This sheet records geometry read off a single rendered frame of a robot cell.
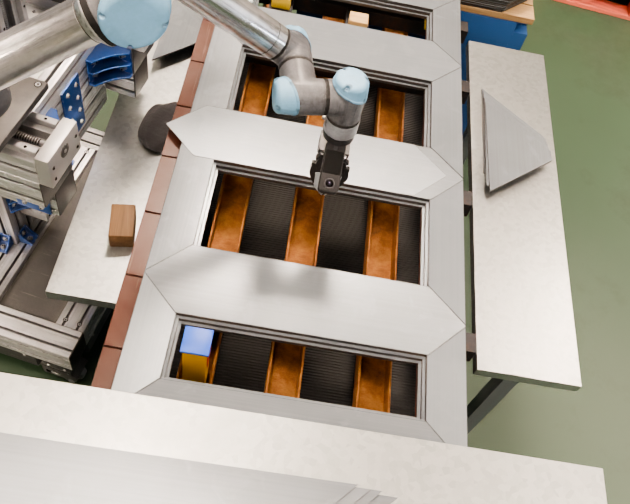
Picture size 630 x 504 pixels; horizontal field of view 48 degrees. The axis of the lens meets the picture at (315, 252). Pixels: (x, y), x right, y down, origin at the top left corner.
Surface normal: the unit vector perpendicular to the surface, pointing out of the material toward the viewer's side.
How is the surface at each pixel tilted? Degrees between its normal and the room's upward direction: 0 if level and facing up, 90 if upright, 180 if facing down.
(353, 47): 0
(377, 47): 0
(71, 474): 0
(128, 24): 86
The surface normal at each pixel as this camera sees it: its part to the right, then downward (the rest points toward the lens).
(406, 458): 0.15, -0.55
